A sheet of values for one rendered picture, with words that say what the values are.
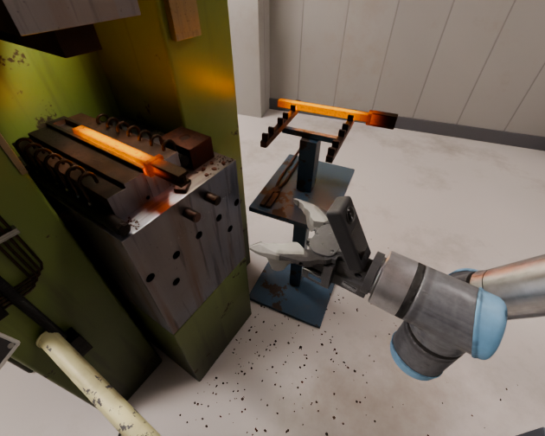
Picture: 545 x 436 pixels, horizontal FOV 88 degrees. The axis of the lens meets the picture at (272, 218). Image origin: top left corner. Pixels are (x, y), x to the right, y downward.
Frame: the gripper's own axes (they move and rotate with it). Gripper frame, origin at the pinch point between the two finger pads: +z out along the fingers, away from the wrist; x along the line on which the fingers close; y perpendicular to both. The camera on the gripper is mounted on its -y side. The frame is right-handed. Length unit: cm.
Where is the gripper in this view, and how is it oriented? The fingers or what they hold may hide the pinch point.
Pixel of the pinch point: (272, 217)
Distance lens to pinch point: 51.9
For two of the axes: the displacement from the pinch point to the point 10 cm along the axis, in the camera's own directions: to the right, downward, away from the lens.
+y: 0.0, 7.2, 6.9
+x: 5.5, -5.8, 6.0
